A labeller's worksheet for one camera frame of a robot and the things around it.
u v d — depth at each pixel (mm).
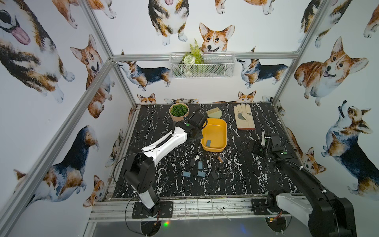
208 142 993
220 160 902
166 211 733
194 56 819
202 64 892
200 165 879
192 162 902
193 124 628
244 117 1106
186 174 858
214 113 1156
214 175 849
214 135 1033
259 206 732
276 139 655
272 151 643
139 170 443
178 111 1016
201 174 858
